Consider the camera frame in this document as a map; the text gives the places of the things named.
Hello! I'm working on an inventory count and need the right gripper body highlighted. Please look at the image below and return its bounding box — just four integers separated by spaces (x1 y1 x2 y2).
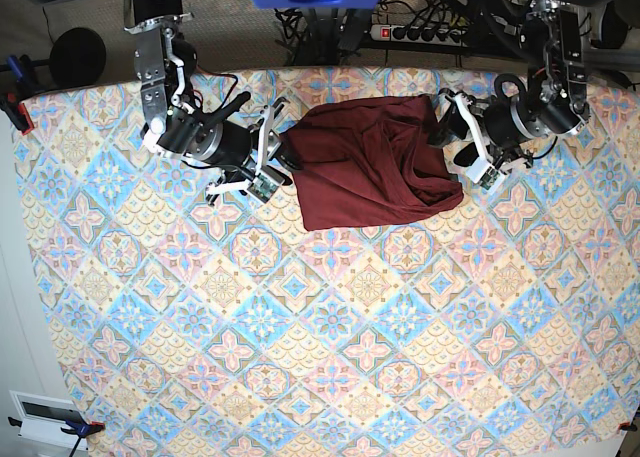
157 92 302 205

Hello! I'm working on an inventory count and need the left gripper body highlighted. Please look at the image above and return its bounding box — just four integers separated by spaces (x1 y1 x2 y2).
427 74 534 173

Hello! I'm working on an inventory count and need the dark red t-shirt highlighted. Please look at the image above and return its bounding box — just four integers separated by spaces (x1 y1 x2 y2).
283 94 464 231

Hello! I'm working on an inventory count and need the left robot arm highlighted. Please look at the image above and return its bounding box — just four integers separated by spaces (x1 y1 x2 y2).
428 0 611 182

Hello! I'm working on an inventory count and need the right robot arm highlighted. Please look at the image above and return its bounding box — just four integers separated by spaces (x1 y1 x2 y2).
31 0 299 204

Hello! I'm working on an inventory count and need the white power strip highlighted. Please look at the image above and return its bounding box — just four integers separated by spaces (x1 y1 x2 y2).
369 24 463 46

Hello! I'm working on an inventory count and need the patterned tablecloth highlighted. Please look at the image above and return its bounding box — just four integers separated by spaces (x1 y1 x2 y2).
12 83 639 456

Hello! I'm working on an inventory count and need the black round stool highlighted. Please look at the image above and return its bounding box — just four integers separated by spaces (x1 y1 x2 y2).
49 27 107 89

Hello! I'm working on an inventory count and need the upper left table clamp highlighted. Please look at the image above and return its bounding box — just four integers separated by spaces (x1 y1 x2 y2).
1 54 36 135

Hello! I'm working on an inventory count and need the table clamp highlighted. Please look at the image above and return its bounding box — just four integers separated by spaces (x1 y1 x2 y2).
7 417 105 456
1 54 36 135
618 422 638 432

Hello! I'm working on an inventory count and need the lower left table clamp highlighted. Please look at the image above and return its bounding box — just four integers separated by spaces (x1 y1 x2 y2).
7 417 105 456

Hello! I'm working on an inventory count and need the lower right table clamp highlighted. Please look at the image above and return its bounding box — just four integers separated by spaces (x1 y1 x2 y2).
618 422 638 432

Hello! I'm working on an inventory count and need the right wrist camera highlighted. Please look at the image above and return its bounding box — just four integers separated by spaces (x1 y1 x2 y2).
246 172 283 204

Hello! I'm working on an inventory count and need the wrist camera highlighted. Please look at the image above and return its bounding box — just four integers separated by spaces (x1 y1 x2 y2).
246 172 283 204
465 157 506 194

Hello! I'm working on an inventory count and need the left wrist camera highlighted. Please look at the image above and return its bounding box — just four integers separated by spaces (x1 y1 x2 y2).
465 157 506 194

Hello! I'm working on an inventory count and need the white wall outlet box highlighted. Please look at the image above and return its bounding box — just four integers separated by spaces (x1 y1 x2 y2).
9 390 81 450

